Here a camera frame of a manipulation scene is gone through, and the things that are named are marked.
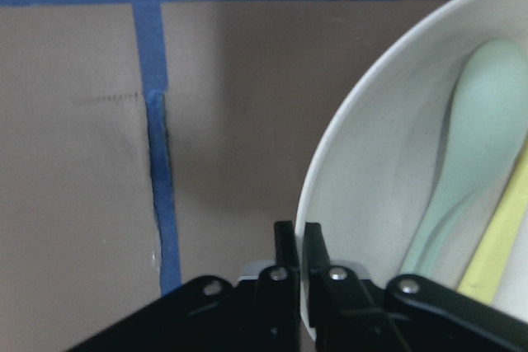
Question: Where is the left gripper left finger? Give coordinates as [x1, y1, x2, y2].
[274, 221, 299, 272]

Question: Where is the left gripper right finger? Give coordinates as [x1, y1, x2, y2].
[302, 223, 331, 276]

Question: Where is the white round plate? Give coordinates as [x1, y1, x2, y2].
[297, 0, 528, 340]

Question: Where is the yellow plastic fork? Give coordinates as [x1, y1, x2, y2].
[457, 148, 527, 304]

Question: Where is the pale green spoon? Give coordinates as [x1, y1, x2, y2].
[399, 39, 527, 277]

